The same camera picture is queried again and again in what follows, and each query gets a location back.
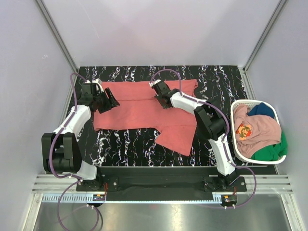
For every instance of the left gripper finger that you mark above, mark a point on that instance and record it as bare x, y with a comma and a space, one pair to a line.
112, 101
104, 106

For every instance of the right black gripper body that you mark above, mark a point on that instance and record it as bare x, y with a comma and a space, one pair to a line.
159, 98

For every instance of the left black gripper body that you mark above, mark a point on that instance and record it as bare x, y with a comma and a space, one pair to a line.
100, 97

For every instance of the red t-shirt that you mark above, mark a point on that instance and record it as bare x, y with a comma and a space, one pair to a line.
140, 109

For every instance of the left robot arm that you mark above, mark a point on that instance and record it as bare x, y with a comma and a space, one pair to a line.
60, 150

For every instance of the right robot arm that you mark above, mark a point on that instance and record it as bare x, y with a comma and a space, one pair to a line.
211, 122

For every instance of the pink printed t-shirt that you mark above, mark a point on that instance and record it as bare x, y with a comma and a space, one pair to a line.
253, 133

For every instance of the blue t-shirt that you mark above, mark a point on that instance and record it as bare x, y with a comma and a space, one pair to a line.
262, 109

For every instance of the white laundry basket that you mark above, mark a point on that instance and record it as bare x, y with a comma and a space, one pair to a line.
251, 104

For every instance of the green t-shirt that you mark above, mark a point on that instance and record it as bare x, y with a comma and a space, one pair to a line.
272, 152

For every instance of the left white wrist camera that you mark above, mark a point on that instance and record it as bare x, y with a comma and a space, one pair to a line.
98, 84

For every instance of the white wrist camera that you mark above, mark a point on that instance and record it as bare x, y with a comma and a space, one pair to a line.
98, 84
154, 83

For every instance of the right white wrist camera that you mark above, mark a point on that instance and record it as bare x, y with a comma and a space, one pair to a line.
154, 83

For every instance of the aluminium frame rail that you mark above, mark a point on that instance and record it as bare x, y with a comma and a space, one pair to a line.
51, 188

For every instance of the left aluminium corner post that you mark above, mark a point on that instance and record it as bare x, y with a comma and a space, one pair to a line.
53, 29

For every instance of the aluminium corner post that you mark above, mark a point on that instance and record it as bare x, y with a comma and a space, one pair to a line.
53, 29
269, 26

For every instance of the right aluminium corner post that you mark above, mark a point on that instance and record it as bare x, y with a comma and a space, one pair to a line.
269, 26

